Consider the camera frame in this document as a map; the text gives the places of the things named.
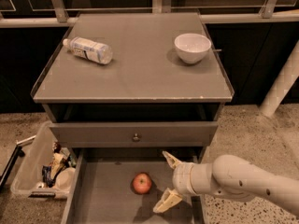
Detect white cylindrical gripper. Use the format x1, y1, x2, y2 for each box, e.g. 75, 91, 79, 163
153, 151, 196, 214

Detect red apple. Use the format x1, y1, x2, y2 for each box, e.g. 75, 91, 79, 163
132, 173, 152, 194

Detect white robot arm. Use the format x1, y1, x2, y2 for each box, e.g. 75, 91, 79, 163
153, 151, 299, 217

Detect round metal drawer knob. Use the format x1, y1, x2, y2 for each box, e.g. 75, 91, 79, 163
132, 133, 140, 142

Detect open grey middle drawer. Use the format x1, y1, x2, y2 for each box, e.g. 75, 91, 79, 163
61, 149, 208, 224

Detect grey drawer cabinet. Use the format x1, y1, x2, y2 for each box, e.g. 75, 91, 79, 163
30, 12, 235, 148

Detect grey top drawer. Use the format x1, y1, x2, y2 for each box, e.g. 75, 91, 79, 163
50, 121, 218, 147

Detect white lid in bin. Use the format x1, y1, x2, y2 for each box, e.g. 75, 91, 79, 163
55, 167, 76, 191

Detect snack packets in bin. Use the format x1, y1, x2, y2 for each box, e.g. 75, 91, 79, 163
42, 142, 77, 189

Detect clear plastic storage bin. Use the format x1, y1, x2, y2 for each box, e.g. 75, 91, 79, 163
10, 121, 69, 199

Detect white ceramic bowl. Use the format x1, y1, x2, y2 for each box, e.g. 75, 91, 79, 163
174, 33, 211, 64

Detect clear plastic water bottle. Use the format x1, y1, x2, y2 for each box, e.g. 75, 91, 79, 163
63, 36, 113, 64

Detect black flat panel on floor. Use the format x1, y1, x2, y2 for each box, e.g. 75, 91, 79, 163
0, 135, 36, 191

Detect metal railing frame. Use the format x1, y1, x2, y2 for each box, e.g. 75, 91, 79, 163
0, 0, 299, 28

